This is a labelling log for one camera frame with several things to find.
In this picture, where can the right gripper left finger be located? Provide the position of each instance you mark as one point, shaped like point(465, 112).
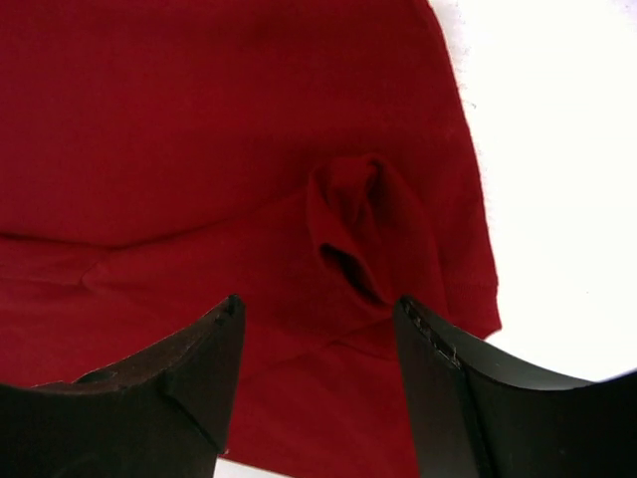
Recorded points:
point(162, 412)

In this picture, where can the red t shirt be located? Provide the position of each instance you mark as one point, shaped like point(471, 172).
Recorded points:
point(311, 157)

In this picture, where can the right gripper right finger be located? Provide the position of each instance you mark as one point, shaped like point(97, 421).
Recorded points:
point(477, 411)

